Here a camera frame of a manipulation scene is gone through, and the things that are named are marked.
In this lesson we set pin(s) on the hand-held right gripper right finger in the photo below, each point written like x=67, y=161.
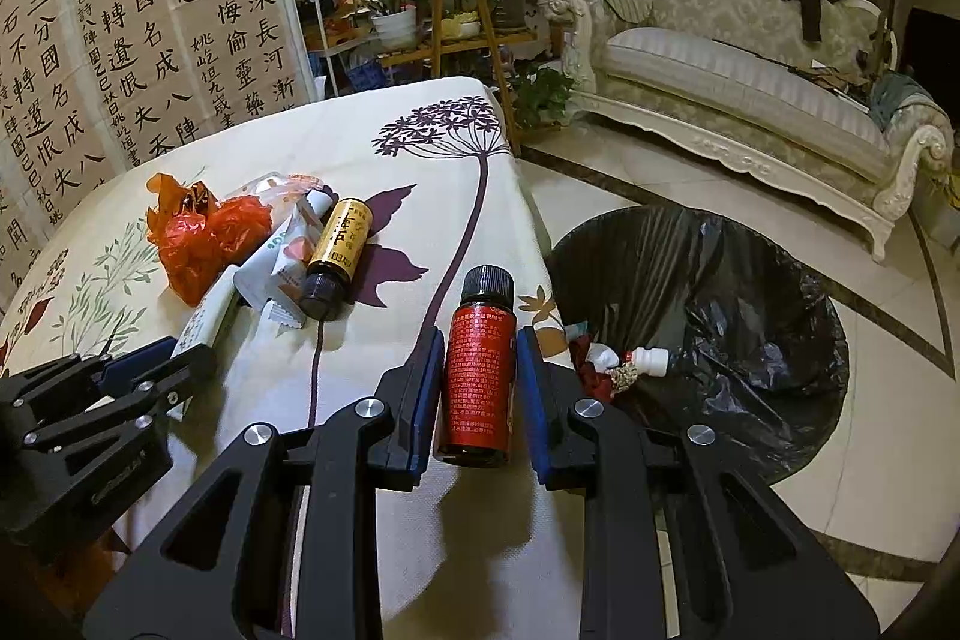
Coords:
x=544, y=407

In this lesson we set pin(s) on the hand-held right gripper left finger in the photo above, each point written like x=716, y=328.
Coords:
x=424, y=400

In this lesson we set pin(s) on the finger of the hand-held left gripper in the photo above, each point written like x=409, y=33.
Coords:
x=139, y=361
x=180, y=377

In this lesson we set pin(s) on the dark red cloth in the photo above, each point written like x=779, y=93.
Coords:
x=592, y=386

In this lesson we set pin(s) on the red label dark bottle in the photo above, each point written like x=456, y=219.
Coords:
x=476, y=377

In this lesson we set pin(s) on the white pouch packet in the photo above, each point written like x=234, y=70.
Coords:
x=206, y=317

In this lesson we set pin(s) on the white tissue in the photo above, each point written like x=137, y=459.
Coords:
x=604, y=356

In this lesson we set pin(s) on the teal and white stick packet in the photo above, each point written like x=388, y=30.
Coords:
x=579, y=331

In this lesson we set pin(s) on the small white bottle red label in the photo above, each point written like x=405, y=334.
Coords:
x=649, y=361

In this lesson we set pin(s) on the silver wrapper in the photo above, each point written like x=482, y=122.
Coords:
x=285, y=314

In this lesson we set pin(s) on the red-orange plastic bag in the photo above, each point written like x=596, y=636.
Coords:
x=240, y=224

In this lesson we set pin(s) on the white green wrapper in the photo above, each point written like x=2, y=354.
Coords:
x=289, y=242

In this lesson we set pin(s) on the gold label dark bottle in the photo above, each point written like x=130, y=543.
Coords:
x=341, y=242

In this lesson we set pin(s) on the trash bin with black bag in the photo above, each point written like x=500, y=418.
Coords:
x=712, y=280

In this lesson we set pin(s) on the person's left forearm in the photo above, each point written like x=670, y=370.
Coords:
x=82, y=554

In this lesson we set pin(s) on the calligraphy paper sheet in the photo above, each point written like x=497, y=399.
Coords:
x=37, y=123

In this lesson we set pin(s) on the low leafy green plant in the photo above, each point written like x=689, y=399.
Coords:
x=540, y=96

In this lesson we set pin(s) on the blue plastic crate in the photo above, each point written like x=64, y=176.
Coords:
x=367, y=76

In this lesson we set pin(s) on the calligraphy scroll screen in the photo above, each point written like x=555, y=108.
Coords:
x=187, y=10

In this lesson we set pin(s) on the white metal shelf rack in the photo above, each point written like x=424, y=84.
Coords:
x=337, y=51

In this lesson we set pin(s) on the yellow flower pot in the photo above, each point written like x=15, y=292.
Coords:
x=459, y=27

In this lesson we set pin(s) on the cream carved sofa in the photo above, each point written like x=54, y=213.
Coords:
x=735, y=78

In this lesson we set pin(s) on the dark brown cloth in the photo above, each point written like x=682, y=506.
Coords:
x=829, y=78

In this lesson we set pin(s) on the teal blanket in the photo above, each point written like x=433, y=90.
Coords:
x=900, y=100

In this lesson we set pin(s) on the dark brown cabinet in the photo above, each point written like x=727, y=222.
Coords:
x=934, y=55

